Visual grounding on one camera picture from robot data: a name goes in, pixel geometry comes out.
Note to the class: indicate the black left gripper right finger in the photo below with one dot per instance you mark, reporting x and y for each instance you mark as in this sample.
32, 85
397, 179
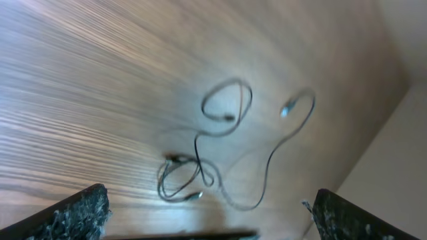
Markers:
338, 219

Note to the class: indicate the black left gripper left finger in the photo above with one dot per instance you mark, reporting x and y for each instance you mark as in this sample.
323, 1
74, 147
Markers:
80, 216

